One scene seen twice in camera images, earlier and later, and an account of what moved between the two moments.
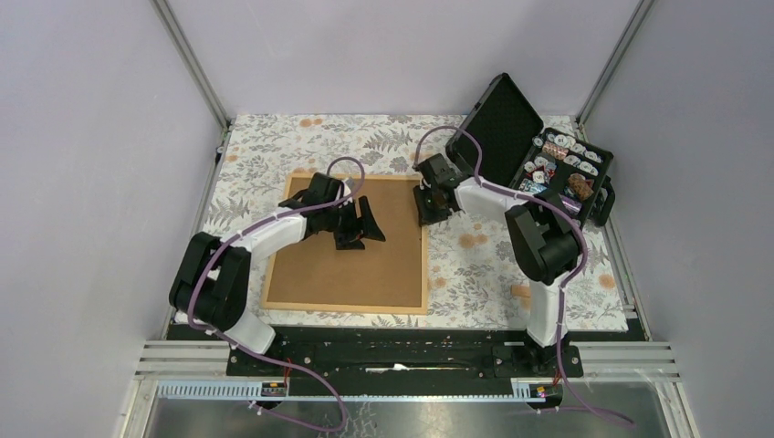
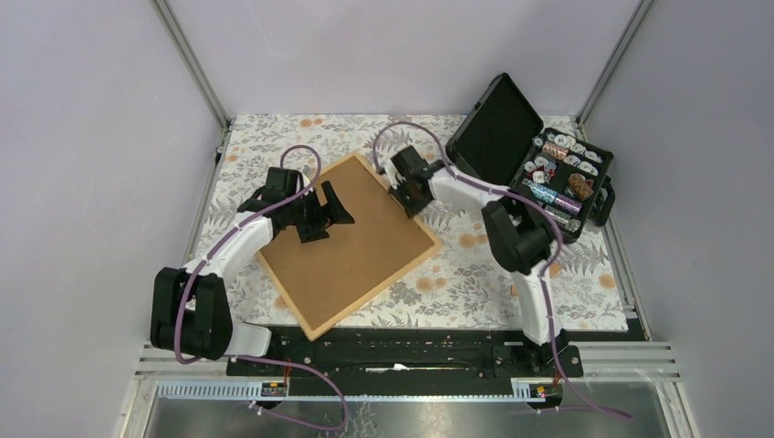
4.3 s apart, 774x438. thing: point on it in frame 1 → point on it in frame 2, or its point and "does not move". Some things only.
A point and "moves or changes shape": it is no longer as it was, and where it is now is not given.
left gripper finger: [371, 228] → [337, 213]
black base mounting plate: [403, 354] does not move
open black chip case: [518, 154] does not move
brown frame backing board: [385, 274] moves or changes shape
